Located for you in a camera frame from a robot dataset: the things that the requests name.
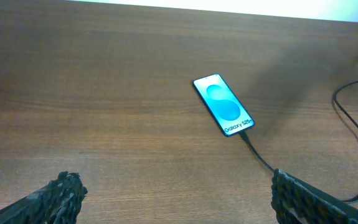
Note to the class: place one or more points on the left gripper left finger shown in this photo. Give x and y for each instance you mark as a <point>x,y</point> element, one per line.
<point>60,201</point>

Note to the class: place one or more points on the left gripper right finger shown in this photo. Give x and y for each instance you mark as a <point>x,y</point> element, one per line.
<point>295,201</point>

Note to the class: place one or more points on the blue screen Galaxy smartphone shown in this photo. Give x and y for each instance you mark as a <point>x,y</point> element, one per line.
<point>228,112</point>

